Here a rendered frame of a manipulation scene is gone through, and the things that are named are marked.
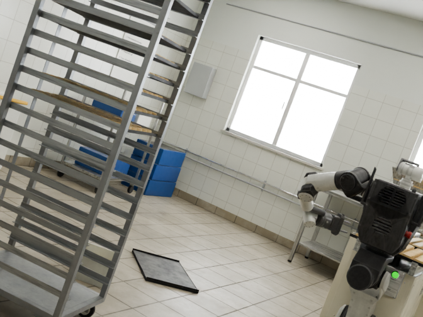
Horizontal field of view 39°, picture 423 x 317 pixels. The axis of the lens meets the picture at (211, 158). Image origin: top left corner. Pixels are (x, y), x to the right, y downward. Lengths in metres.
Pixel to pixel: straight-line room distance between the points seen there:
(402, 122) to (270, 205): 1.84
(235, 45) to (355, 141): 2.04
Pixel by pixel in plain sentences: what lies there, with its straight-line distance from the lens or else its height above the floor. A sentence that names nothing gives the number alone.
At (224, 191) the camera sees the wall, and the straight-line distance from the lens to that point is 7.64.
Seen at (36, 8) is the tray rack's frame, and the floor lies 1.42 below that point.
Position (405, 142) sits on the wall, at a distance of 7.02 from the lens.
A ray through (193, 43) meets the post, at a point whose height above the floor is 1.55.
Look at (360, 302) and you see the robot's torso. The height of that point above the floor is 0.65.
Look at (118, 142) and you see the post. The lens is 2.64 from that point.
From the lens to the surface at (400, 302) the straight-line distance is 3.19.
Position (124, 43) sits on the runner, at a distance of 2.72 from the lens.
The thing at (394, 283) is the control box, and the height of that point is 0.77.
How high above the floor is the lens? 1.28
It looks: 5 degrees down
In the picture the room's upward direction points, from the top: 20 degrees clockwise
